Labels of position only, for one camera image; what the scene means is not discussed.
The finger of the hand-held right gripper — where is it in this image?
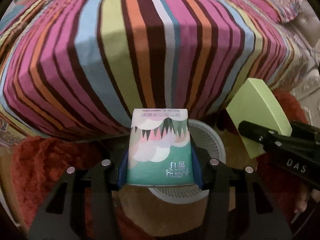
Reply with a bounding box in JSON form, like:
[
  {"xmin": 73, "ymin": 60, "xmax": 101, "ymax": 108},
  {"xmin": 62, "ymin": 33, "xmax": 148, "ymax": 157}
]
[
  {"xmin": 291, "ymin": 121, "xmax": 320, "ymax": 146},
  {"xmin": 237, "ymin": 120, "xmax": 278, "ymax": 156}
]

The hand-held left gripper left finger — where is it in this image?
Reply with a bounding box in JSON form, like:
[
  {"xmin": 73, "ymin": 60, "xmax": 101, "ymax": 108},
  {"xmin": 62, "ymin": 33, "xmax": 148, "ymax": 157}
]
[{"xmin": 27, "ymin": 152, "xmax": 130, "ymax": 240}]

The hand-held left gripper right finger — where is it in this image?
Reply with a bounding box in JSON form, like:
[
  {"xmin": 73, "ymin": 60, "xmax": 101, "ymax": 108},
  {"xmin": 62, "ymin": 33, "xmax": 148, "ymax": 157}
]
[{"xmin": 191, "ymin": 147, "xmax": 293, "ymax": 240}]

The large light green box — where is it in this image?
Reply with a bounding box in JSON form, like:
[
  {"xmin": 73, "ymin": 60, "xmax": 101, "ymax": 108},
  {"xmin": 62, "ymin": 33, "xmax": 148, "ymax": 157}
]
[{"xmin": 225, "ymin": 78, "xmax": 293, "ymax": 159}]

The white plastic mesh basket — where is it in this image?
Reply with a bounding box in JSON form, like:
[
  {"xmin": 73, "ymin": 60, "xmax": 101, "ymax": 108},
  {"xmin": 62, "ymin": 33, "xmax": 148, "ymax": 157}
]
[{"xmin": 148, "ymin": 118, "xmax": 227, "ymax": 203}]

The teal patterned tissue packet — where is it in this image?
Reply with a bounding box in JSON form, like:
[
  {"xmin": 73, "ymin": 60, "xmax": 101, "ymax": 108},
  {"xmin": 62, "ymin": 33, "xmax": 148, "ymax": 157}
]
[{"xmin": 125, "ymin": 108, "xmax": 195, "ymax": 188}]

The person's right hand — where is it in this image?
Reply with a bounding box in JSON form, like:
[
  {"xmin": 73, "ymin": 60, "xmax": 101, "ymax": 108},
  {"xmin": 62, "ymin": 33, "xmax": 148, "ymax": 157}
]
[{"xmin": 294, "ymin": 187, "xmax": 312, "ymax": 214}]

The cream carved nightstand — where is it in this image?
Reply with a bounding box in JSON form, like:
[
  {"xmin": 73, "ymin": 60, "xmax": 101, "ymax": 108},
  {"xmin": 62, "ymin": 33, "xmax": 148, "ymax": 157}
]
[{"xmin": 291, "ymin": 67, "xmax": 320, "ymax": 98}]

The red shaggy rug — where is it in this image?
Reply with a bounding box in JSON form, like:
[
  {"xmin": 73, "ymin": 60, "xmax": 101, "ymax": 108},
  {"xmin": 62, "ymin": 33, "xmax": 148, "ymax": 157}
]
[{"xmin": 11, "ymin": 89, "xmax": 316, "ymax": 240}]

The cream tufted headboard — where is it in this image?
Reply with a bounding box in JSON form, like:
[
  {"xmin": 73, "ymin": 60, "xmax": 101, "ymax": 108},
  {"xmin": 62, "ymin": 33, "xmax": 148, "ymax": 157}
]
[{"xmin": 277, "ymin": 9, "xmax": 320, "ymax": 67}]

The striped colourful bed sheet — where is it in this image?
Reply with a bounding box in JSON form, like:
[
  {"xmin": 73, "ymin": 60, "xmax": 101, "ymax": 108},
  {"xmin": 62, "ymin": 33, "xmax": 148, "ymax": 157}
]
[{"xmin": 0, "ymin": 0, "xmax": 302, "ymax": 141}]

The floral pillow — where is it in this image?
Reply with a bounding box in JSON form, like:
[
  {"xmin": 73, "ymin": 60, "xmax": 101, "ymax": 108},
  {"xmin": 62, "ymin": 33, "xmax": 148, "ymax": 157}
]
[{"xmin": 217, "ymin": 0, "xmax": 303, "ymax": 23}]

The colourful folded quilt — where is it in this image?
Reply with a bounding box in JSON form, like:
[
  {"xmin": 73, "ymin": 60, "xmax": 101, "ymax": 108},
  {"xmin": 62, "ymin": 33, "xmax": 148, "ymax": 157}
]
[{"xmin": 0, "ymin": 0, "xmax": 75, "ymax": 53}]

